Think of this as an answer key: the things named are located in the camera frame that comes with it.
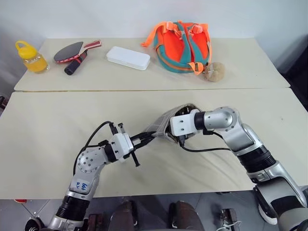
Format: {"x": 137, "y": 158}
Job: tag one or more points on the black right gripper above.
{"x": 184, "y": 140}

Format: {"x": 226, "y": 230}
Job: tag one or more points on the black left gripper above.
{"x": 136, "y": 158}

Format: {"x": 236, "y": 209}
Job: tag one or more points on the grey plaid pouch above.
{"x": 161, "y": 122}

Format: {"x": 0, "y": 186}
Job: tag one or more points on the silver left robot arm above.
{"x": 84, "y": 166}

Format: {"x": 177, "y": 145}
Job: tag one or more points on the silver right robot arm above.
{"x": 243, "y": 137}

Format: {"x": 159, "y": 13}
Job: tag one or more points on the beige plush toy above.
{"x": 215, "y": 71}

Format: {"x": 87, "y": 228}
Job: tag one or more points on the dark rounded shape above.
{"x": 186, "y": 216}
{"x": 124, "y": 216}

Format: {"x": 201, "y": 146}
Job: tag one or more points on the white rectangular case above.
{"x": 128, "y": 58}

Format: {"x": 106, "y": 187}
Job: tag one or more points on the orange and teal backpack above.
{"x": 178, "y": 50}

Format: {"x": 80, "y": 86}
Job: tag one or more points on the red table tennis paddle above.
{"x": 92, "y": 44}

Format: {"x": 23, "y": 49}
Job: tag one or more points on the black table tennis paddle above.
{"x": 68, "y": 53}

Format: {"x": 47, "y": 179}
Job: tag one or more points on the yellow lidded jar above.
{"x": 32, "y": 59}

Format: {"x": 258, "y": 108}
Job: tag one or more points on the small red object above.
{"x": 20, "y": 200}

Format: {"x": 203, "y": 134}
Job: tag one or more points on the black round wheel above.
{"x": 33, "y": 225}

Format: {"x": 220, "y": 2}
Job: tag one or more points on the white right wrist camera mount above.
{"x": 184, "y": 124}

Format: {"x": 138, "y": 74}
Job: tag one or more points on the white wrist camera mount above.
{"x": 121, "y": 145}
{"x": 184, "y": 124}

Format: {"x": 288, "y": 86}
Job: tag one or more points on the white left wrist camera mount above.
{"x": 121, "y": 145}

